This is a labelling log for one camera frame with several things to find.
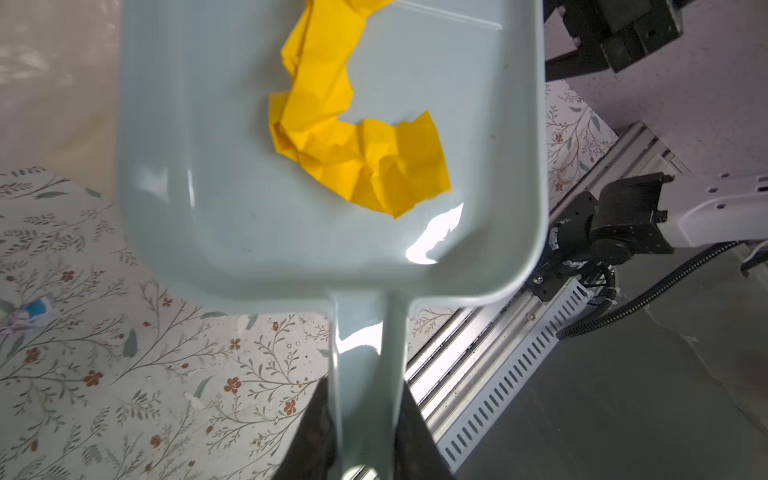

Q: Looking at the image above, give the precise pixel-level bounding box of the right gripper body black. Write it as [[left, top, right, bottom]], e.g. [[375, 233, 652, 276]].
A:
[[543, 0, 684, 82]]

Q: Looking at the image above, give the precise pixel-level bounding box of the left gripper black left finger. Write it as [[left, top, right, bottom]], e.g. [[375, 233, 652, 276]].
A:
[[273, 377, 335, 480]]

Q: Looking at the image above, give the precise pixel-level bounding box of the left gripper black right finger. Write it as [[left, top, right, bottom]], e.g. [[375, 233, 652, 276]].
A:
[[394, 386, 453, 480]]

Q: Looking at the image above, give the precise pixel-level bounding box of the yellow paper scrap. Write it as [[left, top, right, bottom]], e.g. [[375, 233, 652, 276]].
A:
[[267, 0, 452, 220]]

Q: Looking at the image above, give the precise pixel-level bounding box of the teal plastic dustpan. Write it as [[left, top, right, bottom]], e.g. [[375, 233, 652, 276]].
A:
[[115, 1, 549, 479]]

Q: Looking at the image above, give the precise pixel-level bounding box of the beige trash bin with liner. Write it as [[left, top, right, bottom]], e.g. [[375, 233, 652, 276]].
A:
[[1, 1, 121, 199]]

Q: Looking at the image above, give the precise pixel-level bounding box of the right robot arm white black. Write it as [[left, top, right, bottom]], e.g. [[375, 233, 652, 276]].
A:
[[526, 1, 767, 340]]

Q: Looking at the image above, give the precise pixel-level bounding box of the small blue white scrap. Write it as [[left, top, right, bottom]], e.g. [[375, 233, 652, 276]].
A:
[[1, 296, 60, 335]]

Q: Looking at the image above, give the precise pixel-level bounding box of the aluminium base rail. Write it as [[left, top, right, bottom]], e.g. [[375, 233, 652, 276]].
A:
[[405, 122, 670, 474]]

